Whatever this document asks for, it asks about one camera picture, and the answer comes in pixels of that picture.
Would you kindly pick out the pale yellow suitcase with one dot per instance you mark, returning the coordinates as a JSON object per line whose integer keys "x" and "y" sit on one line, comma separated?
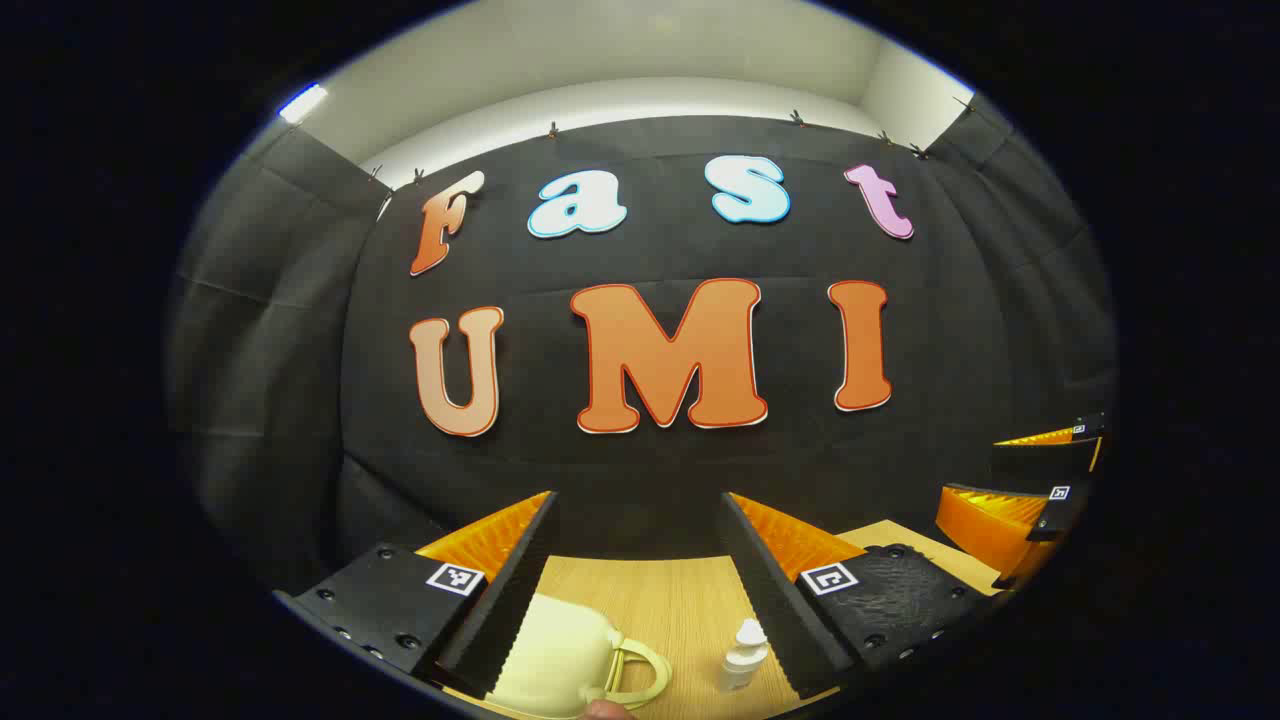
{"x": 550, "y": 660}

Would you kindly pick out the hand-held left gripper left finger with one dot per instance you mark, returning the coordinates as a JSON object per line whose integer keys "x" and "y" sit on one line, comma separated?
{"x": 510, "y": 600}

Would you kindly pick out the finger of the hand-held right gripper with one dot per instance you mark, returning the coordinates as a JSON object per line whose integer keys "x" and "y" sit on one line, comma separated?
{"x": 990, "y": 525}
{"x": 1040, "y": 460}

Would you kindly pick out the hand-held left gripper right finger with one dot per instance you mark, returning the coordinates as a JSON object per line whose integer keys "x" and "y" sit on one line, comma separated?
{"x": 770, "y": 600}

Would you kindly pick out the black backdrop cloth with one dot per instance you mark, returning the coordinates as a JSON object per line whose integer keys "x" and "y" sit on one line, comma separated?
{"x": 700, "y": 480}

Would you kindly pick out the white pump bottle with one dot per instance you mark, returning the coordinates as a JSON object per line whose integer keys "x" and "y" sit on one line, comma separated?
{"x": 742, "y": 655}

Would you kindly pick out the ceiling light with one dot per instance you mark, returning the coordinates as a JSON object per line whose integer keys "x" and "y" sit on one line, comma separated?
{"x": 303, "y": 103}

